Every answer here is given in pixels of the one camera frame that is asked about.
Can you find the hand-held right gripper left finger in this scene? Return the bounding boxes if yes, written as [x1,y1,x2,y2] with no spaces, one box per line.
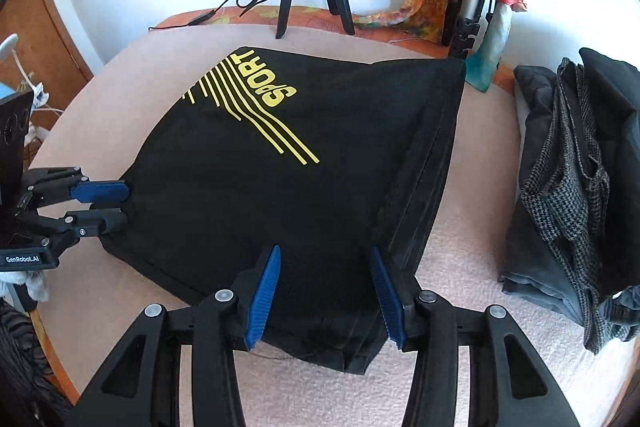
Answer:
[65,244,282,427]

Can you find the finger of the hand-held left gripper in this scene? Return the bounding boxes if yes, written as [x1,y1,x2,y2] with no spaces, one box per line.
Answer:
[22,167,131,208]
[22,208,129,253]

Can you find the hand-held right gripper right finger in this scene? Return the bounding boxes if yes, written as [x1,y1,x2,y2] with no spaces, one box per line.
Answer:
[369,247,581,427]

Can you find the black pants with yellow print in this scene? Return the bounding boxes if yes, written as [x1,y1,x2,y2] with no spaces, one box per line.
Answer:
[102,46,467,375]

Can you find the white lamp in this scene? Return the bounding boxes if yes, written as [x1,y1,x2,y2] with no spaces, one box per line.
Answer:
[0,34,51,112]

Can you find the wooden wardrobe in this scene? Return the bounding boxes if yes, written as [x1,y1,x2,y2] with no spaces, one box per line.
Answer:
[0,0,96,118]

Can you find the folded dark grey garment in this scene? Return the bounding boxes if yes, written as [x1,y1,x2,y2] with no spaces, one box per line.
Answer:
[499,63,601,325]

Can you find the dark cloth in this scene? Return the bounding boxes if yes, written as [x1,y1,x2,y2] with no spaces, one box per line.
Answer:
[0,297,76,427]

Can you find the stack of folded dark clothes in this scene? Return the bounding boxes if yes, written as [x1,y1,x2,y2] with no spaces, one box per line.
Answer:
[520,58,631,355]

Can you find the orange floral bed sheet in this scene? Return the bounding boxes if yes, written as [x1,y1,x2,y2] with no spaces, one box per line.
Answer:
[150,4,516,98]

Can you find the folded black garment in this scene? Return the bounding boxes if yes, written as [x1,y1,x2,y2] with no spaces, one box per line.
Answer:
[579,48,640,343]

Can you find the white cable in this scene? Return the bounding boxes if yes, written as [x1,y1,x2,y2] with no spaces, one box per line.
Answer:
[27,104,63,145]

